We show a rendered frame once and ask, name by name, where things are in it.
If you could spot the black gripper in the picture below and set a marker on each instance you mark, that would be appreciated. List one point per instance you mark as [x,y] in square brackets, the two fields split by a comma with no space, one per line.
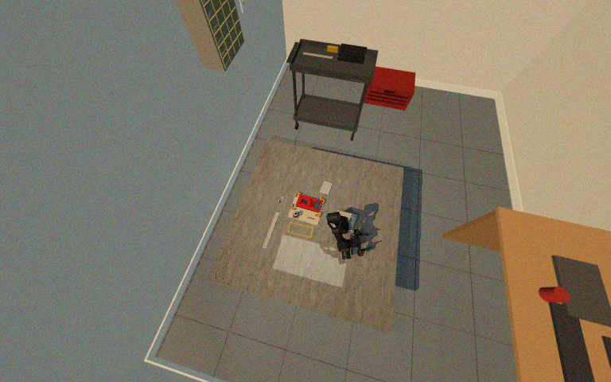
[358,233]

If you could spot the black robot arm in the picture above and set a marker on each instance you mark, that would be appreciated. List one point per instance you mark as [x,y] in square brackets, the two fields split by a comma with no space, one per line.
[342,227]

